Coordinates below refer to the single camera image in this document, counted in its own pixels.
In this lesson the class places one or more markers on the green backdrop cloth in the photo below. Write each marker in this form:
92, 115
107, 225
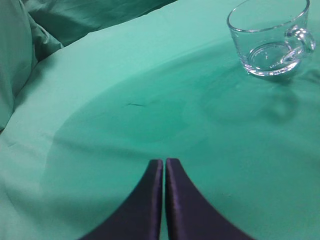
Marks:
32, 30

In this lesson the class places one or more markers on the clear glass mug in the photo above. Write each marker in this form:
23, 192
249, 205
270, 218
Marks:
271, 37

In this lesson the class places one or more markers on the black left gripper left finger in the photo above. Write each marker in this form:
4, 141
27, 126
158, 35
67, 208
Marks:
139, 216

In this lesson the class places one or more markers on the green table cloth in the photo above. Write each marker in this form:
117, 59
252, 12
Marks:
166, 84

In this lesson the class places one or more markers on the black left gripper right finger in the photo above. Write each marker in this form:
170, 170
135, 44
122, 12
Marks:
189, 216

